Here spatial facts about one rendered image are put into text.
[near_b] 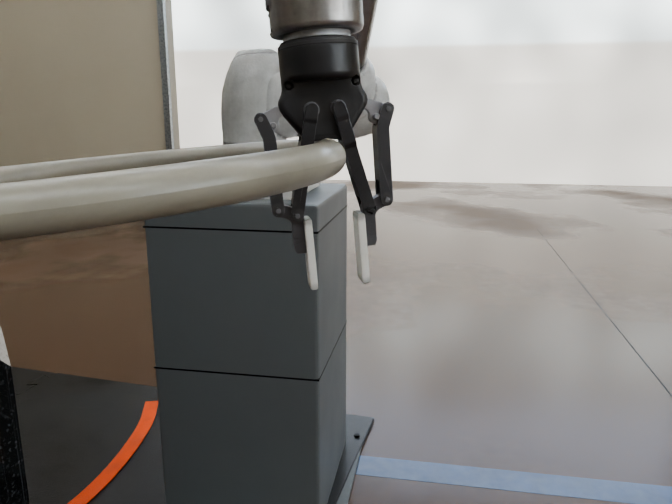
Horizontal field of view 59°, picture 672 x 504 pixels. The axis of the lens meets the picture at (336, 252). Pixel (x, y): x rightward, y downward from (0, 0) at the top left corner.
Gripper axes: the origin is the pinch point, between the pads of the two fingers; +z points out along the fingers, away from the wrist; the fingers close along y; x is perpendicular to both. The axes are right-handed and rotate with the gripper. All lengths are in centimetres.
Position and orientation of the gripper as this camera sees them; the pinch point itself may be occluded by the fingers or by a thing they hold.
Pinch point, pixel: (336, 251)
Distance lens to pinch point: 58.8
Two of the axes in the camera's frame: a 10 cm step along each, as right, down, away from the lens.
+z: 0.9, 9.8, 2.0
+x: 1.5, 1.9, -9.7
